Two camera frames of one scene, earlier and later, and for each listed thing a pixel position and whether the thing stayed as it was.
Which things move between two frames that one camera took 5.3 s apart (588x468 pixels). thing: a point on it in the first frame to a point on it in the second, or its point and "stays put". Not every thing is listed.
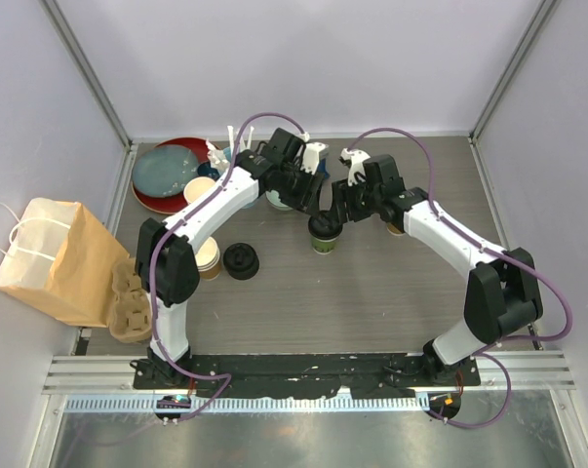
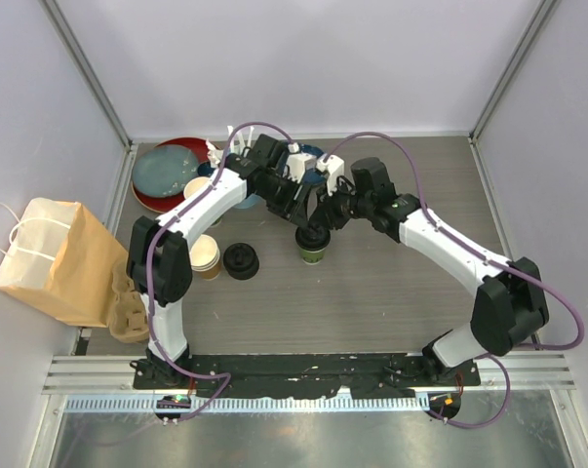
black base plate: (305, 374) stays put
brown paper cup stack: (209, 259) stays put
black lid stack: (241, 261) stays put
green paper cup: (324, 246) to (312, 257)
